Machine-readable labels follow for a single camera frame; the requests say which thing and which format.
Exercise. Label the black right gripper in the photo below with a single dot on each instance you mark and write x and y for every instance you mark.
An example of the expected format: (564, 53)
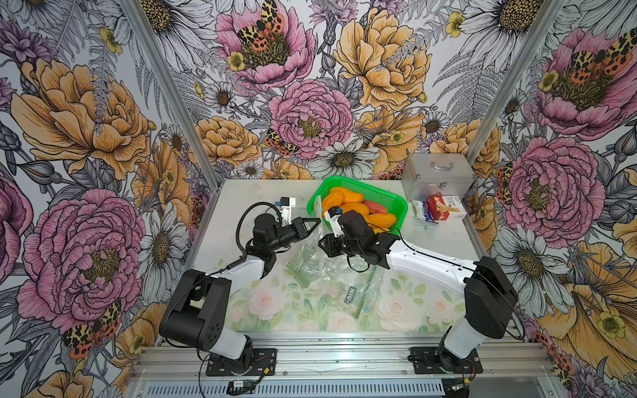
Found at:
(328, 242)

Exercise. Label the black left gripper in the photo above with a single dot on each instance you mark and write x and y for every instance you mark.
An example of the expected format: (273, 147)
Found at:
(300, 227)

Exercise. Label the orange mango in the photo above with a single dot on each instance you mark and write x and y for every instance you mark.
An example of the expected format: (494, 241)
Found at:
(334, 199)

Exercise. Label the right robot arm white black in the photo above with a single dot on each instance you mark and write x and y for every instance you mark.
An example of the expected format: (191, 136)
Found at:
(489, 297)

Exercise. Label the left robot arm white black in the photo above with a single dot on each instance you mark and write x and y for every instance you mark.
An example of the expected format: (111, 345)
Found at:
(196, 314)

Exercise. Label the pile of clear zip bags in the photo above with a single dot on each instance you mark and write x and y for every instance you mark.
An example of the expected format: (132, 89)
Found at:
(349, 285)

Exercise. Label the red mango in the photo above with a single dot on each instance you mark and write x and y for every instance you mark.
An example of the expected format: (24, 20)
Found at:
(375, 208)

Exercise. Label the orange mango basket front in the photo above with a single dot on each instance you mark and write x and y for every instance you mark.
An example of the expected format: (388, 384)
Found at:
(383, 221)

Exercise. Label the green plastic basket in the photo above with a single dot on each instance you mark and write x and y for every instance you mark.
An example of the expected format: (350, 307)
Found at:
(355, 192)

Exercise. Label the blue white small packet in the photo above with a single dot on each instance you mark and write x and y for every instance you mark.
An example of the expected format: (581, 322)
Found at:
(421, 211)

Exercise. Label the red white snack box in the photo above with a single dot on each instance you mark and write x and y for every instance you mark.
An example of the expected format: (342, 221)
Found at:
(446, 208)

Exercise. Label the silver metal case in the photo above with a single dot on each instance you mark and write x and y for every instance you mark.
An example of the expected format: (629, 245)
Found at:
(425, 175)

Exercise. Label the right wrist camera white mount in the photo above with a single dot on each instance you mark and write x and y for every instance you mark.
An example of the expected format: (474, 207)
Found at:
(331, 216)

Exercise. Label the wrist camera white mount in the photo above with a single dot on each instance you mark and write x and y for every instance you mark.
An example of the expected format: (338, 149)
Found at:
(331, 216)
(286, 206)

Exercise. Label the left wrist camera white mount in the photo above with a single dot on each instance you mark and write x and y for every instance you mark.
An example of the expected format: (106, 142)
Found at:
(286, 206)

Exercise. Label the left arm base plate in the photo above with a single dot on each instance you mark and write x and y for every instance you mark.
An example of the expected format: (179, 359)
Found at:
(262, 362)

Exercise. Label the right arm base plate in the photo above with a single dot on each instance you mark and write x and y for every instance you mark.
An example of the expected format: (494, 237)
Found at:
(423, 359)

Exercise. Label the aluminium front rail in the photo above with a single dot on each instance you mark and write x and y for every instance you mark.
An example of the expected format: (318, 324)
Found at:
(370, 355)

